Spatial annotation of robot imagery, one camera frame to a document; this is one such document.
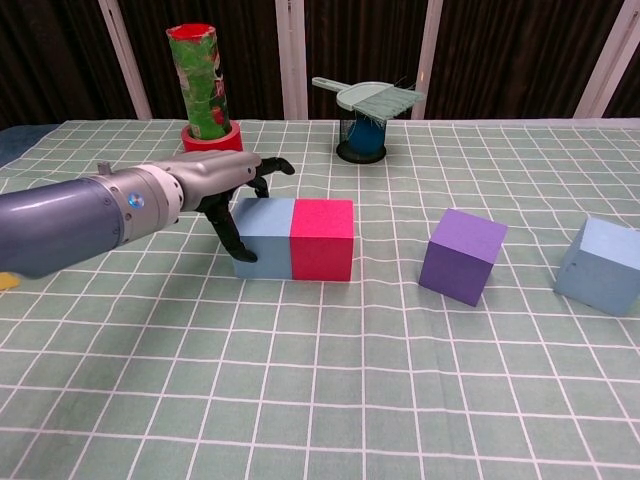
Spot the green checked tablecloth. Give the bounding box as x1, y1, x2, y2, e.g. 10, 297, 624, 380
0, 118, 640, 480

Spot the white partition frame post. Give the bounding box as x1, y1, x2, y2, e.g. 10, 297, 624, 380
274, 0, 309, 120
410, 0, 444, 120
574, 0, 640, 119
97, 0, 152, 120

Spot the teal hand brush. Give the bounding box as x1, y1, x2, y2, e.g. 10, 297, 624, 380
311, 76, 427, 123

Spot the red tape roll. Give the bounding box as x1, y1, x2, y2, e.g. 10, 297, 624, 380
180, 119, 245, 155

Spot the green can with red lid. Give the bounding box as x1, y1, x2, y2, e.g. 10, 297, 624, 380
166, 22, 234, 141

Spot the purple foam cube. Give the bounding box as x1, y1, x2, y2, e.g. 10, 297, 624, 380
418, 208, 509, 307

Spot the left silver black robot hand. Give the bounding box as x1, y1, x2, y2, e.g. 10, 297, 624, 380
167, 149, 296, 264

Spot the light blue foam cube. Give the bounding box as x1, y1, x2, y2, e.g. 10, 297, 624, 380
553, 215, 640, 317
233, 197, 296, 280

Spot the pink foam cube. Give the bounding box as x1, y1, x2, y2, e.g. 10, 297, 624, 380
289, 198, 355, 283

